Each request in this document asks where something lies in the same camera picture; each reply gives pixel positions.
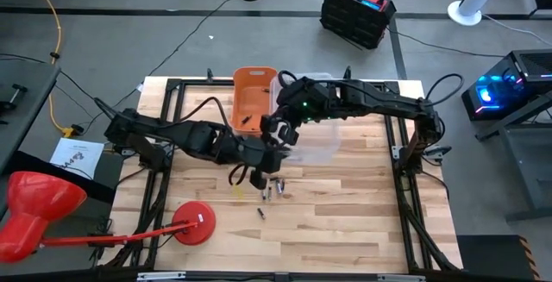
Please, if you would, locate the red desk lamp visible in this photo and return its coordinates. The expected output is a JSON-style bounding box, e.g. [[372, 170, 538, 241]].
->
[[0, 171, 217, 265]]

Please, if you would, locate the yellow extension cable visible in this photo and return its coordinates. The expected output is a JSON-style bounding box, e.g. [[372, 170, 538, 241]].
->
[[24, 0, 86, 140]]

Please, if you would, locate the black computer with coloured lights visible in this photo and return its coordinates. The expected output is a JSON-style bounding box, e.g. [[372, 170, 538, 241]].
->
[[461, 48, 552, 122]]

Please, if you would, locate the black box with hazard stripe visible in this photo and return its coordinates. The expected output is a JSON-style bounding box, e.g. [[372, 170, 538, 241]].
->
[[456, 233, 543, 281]]

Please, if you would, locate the black floor cable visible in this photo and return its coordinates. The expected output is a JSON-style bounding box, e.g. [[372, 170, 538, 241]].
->
[[386, 26, 506, 59], [79, 0, 240, 139]]

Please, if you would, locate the black bar clamp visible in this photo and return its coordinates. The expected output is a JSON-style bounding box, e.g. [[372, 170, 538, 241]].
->
[[0, 84, 28, 126]]

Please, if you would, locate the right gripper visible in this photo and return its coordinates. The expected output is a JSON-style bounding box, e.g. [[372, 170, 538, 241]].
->
[[260, 77, 336, 147]]

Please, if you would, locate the black aluminium table frame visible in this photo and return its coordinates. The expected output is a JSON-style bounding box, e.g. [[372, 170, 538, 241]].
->
[[103, 68, 461, 274]]

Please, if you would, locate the silver metal bracket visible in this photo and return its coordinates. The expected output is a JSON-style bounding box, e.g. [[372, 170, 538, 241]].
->
[[136, 272, 187, 282], [377, 273, 426, 282]]

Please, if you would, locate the clear plastic bin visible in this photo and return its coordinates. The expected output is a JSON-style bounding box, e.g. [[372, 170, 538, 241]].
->
[[269, 72, 342, 166]]

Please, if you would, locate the orange plastic bin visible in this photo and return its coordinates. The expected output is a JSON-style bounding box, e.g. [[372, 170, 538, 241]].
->
[[230, 66, 279, 139]]

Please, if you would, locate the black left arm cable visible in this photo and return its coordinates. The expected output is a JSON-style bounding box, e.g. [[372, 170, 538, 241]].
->
[[92, 96, 252, 187]]

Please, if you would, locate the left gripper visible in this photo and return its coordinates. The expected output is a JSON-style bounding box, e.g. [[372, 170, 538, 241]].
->
[[241, 141, 289, 191]]

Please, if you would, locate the grey metal desk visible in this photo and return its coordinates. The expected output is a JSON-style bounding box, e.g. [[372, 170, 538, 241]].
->
[[474, 94, 552, 222]]

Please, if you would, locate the white floor cable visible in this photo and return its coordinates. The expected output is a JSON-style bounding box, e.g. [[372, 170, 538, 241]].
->
[[480, 12, 552, 47]]

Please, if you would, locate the white printed paper sheet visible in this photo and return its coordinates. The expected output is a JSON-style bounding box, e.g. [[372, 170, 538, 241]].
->
[[48, 138, 105, 182]]

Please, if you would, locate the black side table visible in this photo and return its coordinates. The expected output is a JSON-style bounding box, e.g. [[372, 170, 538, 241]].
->
[[0, 60, 61, 175]]

